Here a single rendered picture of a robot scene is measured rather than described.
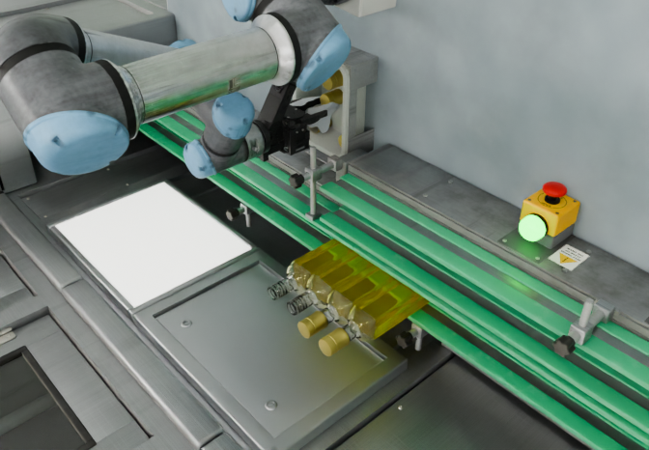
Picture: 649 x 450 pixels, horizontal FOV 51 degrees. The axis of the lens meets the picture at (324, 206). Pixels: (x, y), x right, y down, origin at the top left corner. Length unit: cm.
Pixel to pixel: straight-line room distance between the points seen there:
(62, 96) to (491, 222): 75
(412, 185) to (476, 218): 15
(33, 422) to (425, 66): 99
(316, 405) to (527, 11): 77
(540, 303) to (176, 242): 89
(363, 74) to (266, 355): 60
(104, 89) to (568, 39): 70
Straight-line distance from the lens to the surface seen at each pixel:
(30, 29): 99
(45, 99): 92
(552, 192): 119
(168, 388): 134
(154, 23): 206
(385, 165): 140
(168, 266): 160
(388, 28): 140
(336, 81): 148
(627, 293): 118
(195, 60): 101
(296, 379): 132
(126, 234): 172
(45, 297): 163
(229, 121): 122
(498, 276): 117
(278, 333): 141
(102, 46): 110
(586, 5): 114
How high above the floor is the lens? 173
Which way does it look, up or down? 34 degrees down
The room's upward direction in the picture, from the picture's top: 116 degrees counter-clockwise
